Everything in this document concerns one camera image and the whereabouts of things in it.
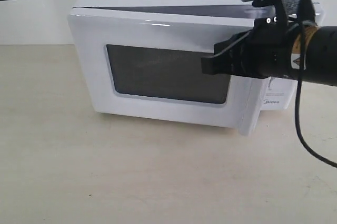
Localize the white microwave door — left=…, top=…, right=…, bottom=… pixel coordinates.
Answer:
left=68, top=7, right=267, bottom=135

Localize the black camera cable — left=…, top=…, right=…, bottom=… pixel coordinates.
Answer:
left=294, top=0, right=337, bottom=168

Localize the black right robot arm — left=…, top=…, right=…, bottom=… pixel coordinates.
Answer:
left=201, top=18, right=336, bottom=86

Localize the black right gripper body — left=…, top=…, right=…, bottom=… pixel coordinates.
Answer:
left=236, top=19, right=298, bottom=78

